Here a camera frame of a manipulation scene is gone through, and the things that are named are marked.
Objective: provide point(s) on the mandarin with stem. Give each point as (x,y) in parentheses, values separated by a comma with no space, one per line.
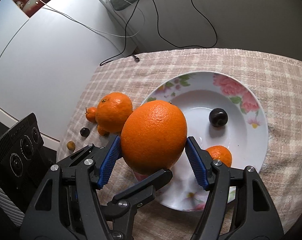
(90,114)

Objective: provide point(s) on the large round orange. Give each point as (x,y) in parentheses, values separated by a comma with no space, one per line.
(113,111)

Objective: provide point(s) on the large oval orange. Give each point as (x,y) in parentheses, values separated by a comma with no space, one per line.
(153,137)

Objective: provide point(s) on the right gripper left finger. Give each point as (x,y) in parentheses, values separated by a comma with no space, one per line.
(44,217)

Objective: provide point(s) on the red white jar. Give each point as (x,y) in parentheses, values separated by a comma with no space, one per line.
(29,7)

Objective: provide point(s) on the plaid beige tablecloth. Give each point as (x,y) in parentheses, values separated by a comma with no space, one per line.
(275,80)

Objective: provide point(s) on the striped fabric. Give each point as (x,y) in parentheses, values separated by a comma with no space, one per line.
(10,209)

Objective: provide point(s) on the dark plum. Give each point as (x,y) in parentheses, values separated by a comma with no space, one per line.
(84,132)
(218,117)

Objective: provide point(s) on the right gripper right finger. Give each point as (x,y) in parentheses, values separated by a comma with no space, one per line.
(254,214)

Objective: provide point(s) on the small mandarin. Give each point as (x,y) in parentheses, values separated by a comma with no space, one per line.
(221,153)

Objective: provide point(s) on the small orange kumquat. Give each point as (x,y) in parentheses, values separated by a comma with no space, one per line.
(102,132)

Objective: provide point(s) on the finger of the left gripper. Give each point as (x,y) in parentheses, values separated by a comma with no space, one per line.
(77,157)
(158,180)

